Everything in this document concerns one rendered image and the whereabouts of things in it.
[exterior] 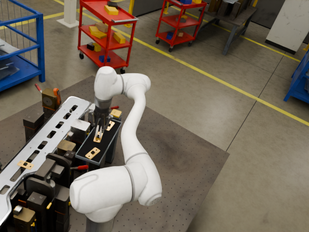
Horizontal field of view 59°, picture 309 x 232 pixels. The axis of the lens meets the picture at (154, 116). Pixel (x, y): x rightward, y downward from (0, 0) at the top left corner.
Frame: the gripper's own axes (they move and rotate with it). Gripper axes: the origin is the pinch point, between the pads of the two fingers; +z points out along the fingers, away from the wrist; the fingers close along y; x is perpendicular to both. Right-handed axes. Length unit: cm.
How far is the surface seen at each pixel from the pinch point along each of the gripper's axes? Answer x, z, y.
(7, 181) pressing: 30, 20, 39
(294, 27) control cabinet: -554, 60, -343
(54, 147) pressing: 0.1, 20.4, 25.3
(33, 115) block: -20, 17, 47
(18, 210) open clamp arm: 50, 10, 23
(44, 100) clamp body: -40, 20, 47
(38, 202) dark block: 45.1, 8.5, 16.1
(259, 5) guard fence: -676, 60, -283
